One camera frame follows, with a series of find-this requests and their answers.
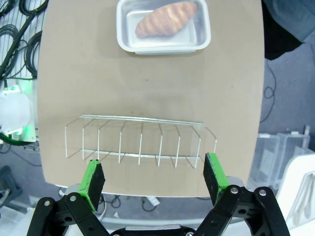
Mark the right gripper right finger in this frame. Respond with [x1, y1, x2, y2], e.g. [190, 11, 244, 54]
[195, 152, 291, 236]

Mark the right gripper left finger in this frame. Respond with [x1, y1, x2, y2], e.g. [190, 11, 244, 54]
[27, 158, 110, 236]

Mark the clear plastic container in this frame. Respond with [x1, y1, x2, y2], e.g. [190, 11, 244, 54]
[116, 0, 212, 55]

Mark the long striped bread loaf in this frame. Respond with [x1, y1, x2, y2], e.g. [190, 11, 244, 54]
[134, 1, 198, 38]

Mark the white plastic tub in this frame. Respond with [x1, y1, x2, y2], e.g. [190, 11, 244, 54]
[275, 153, 315, 236]

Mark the clear plastic storage bin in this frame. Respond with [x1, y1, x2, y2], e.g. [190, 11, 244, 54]
[255, 132, 311, 188]

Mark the rectangular stainless steel container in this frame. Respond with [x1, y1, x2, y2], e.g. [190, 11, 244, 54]
[117, 0, 210, 50]

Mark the person in grey coat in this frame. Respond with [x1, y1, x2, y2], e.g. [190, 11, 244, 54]
[260, 0, 315, 61]

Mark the silver wire lid rack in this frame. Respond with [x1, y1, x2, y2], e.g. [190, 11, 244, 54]
[64, 114, 218, 170]

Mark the thin black floor cable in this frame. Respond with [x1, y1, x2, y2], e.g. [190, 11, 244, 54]
[260, 60, 277, 121]

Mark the black cable bundle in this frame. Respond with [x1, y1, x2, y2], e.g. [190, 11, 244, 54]
[0, 0, 50, 81]

